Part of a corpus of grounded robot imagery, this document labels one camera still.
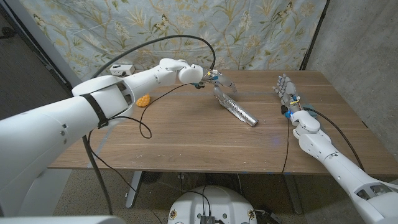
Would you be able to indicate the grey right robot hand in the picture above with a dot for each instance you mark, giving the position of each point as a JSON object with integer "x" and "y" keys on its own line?
{"x": 287, "y": 91}

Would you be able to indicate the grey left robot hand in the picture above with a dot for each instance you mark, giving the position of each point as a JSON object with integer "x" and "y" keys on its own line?
{"x": 217, "y": 79}

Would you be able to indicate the aluminum foil roll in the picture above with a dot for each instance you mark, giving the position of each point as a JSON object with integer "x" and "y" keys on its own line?
{"x": 237, "y": 110}

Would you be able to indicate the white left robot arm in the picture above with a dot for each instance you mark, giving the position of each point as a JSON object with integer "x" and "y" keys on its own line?
{"x": 62, "y": 124}

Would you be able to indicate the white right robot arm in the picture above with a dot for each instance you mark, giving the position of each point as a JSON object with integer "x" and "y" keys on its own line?
{"x": 345, "y": 174}

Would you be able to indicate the black backdrop pole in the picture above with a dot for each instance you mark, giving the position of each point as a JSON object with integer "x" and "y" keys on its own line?
{"x": 314, "y": 34}

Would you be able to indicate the floral backdrop cloth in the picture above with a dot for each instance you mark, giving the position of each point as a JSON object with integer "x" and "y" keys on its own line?
{"x": 192, "y": 18}

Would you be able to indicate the yellow toy pineapple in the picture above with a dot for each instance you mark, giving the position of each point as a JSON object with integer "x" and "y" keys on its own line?
{"x": 143, "y": 101}

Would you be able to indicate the white power strip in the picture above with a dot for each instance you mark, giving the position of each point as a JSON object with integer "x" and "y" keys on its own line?
{"x": 119, "y": 69}

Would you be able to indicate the grey table leg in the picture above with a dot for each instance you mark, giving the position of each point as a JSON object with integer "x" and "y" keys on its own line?
{"x": 293, "y": 194}
{"x": 133, "y": 189}

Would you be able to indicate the black round fan grille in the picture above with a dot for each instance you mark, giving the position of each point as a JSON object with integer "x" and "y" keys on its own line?
{"x": 151, "y": 177}

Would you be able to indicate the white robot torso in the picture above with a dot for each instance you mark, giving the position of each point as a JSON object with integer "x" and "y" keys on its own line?
{"x": 217, "y": 202}

